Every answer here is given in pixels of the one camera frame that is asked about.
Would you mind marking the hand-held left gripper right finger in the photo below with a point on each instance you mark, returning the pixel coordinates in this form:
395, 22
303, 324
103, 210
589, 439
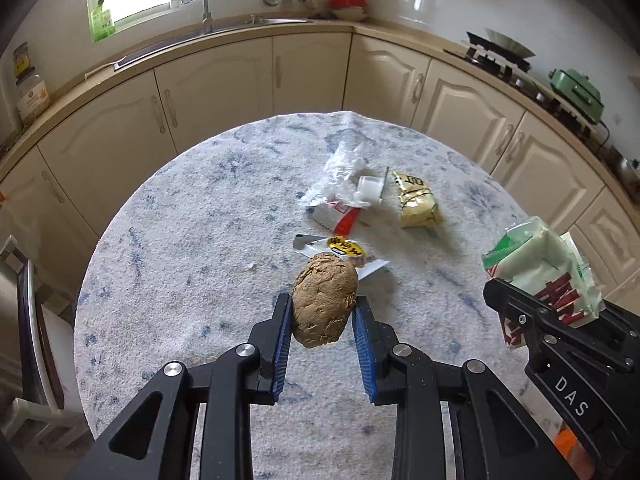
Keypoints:
364, 360

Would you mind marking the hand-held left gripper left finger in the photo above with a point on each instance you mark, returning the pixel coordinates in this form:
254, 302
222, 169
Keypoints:
282, 355

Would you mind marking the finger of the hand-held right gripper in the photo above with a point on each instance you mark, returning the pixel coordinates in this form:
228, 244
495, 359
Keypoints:
540, 325
622, 322

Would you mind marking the brown root tuber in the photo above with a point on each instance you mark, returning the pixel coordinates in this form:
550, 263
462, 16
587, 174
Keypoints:
325, 300

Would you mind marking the green white snack packet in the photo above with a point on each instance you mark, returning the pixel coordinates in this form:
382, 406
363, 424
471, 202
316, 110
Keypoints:
535, 255

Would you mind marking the person's right hand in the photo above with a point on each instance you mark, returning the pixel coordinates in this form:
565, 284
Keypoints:
575, 452

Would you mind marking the white wrapper with yellow label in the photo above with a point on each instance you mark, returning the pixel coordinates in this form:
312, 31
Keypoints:
345, 247

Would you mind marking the red white snack packet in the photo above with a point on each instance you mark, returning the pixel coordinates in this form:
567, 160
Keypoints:
340, 217

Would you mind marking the silver metal pot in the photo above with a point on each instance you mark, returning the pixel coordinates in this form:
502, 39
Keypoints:
630, 170

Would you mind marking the yellow food packet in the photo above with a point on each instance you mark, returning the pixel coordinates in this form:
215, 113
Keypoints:
415, 205

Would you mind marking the small white plastic box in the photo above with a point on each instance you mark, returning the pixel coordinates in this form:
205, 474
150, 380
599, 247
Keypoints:
370, 190

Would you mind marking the crumpled white wrapper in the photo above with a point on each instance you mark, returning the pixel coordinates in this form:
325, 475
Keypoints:
340, 170

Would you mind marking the green electric cooker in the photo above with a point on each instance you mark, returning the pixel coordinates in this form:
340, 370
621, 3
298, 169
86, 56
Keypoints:
575, 92

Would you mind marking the white plastic crate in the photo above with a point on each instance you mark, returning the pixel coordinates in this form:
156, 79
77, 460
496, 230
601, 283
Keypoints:
40, 427

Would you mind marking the black gas stove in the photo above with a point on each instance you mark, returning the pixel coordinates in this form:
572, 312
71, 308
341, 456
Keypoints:
500, 67

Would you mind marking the white chair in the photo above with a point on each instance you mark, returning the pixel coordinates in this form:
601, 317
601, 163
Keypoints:
20, 320

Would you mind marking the cream kitchen cabinet unit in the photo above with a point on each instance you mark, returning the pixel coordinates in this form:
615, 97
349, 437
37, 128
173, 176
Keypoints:
215, 90

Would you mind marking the steel kitchen sink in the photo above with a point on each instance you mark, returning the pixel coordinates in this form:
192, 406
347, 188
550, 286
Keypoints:
280, 21

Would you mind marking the metal kitchen faucet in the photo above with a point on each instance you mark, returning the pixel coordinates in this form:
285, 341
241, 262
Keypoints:
206, 12

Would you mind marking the glass jar of grains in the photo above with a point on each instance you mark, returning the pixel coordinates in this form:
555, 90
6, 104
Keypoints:
34, 100

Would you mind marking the white bowl with red lid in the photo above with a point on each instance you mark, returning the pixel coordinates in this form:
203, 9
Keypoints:
347, 2

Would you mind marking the green refill pouch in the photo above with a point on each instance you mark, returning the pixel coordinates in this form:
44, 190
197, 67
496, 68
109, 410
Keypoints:
102, 22

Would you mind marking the yellow label bottle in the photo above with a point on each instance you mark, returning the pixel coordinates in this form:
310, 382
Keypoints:
22, 60

